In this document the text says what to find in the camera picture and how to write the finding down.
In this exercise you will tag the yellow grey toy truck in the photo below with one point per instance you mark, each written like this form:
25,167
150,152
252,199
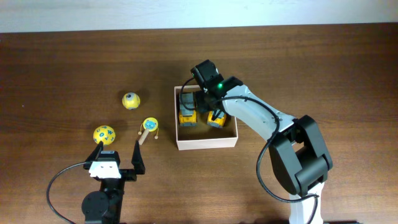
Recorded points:
218,123
187,114

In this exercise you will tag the yellow ball with grey eyes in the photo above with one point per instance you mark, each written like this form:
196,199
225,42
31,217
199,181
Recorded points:
131,101

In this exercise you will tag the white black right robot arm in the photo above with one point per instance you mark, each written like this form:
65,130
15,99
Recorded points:
299,156

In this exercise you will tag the yellow ball with blue letters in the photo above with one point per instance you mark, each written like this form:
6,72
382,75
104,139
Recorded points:
104,134

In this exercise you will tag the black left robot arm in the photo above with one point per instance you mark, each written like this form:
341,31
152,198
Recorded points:
105,205

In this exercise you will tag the pink open cardboard box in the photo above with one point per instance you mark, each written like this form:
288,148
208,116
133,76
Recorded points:
202,135

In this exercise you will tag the yellow cat rattle drum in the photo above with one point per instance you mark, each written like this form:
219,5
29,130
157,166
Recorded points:
149,125

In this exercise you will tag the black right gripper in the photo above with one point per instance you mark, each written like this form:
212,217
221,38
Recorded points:
202,104

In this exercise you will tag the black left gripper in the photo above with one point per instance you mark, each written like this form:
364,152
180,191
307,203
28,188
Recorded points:
131,174

